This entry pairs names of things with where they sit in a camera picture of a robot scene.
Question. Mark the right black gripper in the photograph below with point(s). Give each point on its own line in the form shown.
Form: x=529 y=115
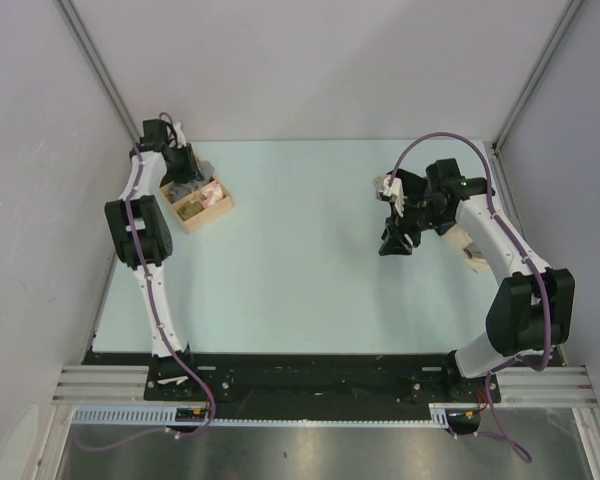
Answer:
x=395 y=245

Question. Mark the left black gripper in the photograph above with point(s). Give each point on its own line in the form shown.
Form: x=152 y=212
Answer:
x=188 y=153

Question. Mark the wooden compartment organizer box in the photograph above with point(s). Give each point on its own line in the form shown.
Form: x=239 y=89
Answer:
x=208 y=215

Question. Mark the grey striped underwear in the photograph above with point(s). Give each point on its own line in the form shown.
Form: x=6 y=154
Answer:
x=206 y=171

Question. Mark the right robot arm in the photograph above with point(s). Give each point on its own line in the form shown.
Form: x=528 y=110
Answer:
x=532 y=309

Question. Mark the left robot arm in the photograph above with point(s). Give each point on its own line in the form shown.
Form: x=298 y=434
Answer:
x=142 y=240

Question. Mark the grey rolled cloth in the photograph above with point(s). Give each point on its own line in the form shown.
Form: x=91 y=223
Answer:
x=178 y=191

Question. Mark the pink white rolled cloth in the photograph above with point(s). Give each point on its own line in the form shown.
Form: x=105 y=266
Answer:
x=211 y=194

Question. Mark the olive green rolled cloth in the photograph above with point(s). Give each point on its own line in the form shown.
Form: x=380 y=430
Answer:
x=190 y=209

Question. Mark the black garment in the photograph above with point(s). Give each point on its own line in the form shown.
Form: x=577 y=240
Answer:
x=413 y=186

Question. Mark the beige rolled cloth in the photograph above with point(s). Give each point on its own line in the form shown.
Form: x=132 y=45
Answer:
x=379 y=184

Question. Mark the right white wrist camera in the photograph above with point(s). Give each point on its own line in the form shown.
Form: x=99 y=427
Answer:
x=393 y=194

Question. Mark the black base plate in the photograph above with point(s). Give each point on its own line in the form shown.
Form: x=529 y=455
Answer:
x=230 y=379

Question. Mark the white slotted cable duct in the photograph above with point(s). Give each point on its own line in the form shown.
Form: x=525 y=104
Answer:
x=172 y=416

